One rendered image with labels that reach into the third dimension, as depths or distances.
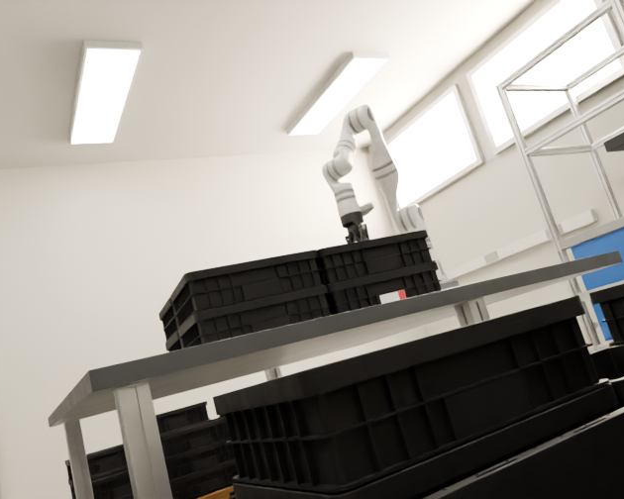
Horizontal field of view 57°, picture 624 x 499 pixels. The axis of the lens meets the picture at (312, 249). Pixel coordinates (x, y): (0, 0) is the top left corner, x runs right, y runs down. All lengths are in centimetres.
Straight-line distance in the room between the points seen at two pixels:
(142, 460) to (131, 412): 9
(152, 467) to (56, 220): 403
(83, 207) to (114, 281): 68
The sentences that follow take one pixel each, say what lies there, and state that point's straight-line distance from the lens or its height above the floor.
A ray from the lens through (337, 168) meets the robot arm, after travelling 192.
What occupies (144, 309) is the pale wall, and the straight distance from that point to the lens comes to 496.
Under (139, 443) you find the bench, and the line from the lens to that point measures 119.
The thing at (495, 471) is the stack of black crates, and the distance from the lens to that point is 48.
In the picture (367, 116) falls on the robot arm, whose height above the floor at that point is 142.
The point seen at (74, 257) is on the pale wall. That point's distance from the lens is 500.
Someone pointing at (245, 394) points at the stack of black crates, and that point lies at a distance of 67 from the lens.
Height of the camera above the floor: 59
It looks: 12 degrees up
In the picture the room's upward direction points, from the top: 16 degrees counter-clockwise
